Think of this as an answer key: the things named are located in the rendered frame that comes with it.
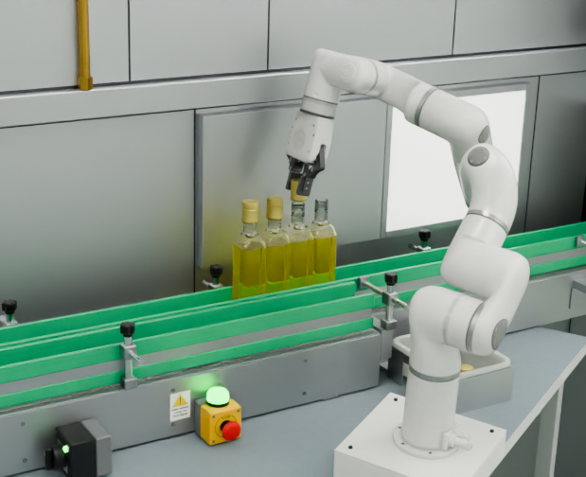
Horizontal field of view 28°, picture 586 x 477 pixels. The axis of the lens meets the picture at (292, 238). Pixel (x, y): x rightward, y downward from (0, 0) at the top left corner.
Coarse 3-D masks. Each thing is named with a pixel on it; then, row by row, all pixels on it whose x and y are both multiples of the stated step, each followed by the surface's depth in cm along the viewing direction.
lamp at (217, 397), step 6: (210, 390) 231; (216, 390) 231; (222, 390) 231; (210, 396) 230; (216, 396) 230; (222, 396) 230; (228, 396) 231; (210, 402) 230; (216, 402) 230; (222, 402) 230; (228, 402) 232
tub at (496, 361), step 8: (400, 336) 262; (408, 336) 262; (400, 344) 257; (408, 344) 262; (408, 352) 254; (464, 352) 264; (496, 352) 255; (464, 360) 264; (472, 360) 261; (480, 360) 259; (488, 360) 257; (496, 360) 254; (504, 360) 252; (480, 368) 247; (488, 368) 247; (496, 368) 248; (464, 376) 244
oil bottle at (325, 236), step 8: (312, 224) 255; (320, 224) 255; (328, 224) 255; (312, 232) 254; (320, 232) 254; (328, 232) 255; (320, 240) 254; (328, 240) 255; (336, 240) 256; (320, 248) 255; (328, 248) 256; (320, 256) 255; (328, 256) 256; (320, 264) 256; (328, 264) 257; (312, 272) 256; (320, 272) 257; (328, 272) 258; (312, 280) 257; (320, 280) 257; (328, 280) 258
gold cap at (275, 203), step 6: (270, 198) 248; (276, 198) 248; (282, 198) 248; (270, 204) 247; (276, 204) 247; (282, 204) 248; (270, 210) 248; (276, 210) 247; (282, 210) 249; (270, 216) 248; (276, 216) 248; (282, 216) 249
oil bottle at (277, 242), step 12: (276, 240) 248; (288, 240) 250; (276, 252) 249; (288, 252) 250; (276, 264) 250; (288, 264) 251; (276, 276) 251; (288, 276) 252; (276, 288) 252; (288, 288) 253
